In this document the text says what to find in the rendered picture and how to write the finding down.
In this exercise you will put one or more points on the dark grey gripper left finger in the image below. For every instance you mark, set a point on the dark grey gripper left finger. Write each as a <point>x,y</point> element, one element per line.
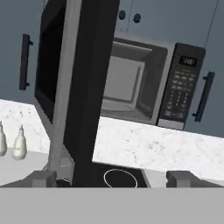
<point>43,178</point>

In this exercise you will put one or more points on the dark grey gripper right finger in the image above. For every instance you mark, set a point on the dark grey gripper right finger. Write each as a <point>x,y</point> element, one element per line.
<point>179,179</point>

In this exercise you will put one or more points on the black and silver microwave oven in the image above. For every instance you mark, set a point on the black and silver microwave oven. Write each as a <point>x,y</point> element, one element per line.
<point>178,87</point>

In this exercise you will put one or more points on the black microwave door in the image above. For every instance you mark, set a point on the black microwave door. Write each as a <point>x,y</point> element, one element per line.
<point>87,87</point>

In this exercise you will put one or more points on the blue-grey cupboard door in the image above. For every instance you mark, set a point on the blue-grey cupboard door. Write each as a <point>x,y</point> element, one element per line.
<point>11,43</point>
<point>124,27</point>
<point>175,20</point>
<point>217,43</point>

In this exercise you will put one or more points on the white squeeze bottle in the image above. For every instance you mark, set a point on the white squeeze bottle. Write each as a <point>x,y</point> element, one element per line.
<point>1,143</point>
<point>19,145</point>

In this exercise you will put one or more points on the black hob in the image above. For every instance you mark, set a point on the black hob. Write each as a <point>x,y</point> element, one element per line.
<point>122,176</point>

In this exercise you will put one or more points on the black round cupboard knob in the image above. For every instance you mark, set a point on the black round cupboard knob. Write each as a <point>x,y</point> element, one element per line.
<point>122,14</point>
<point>137,18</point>

